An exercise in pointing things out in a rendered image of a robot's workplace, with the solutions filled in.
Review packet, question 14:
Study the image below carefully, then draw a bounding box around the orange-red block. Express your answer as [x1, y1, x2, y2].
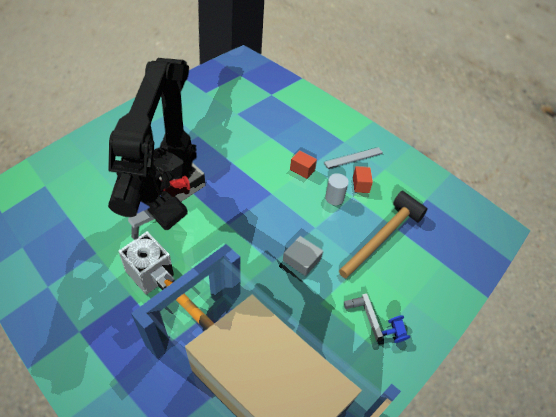
[353, 166, 373, 193]
[290, 150, 317, 179]

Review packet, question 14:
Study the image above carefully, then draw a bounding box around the mallet with wooden handle and black head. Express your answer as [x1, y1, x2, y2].
[339, 190, 428, 279]

